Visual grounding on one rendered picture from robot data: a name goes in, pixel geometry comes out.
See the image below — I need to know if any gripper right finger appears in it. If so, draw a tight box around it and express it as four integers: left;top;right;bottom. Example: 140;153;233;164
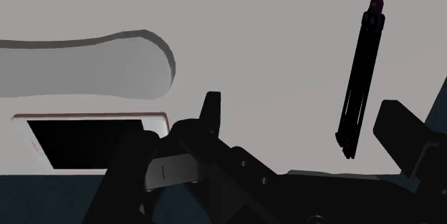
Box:
372;99;447;198

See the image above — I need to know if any black stick with red handle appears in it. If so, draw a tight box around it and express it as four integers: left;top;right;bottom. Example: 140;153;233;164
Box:
335;0;391;160

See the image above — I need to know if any white tablet with black screen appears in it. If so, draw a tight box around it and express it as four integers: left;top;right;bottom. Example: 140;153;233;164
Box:
11;112;171;176

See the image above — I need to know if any grey oblong flat object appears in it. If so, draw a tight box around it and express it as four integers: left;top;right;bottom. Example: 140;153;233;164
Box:
0;29;177;101

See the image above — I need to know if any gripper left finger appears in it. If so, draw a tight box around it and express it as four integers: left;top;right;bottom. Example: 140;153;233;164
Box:
82;91;281;224

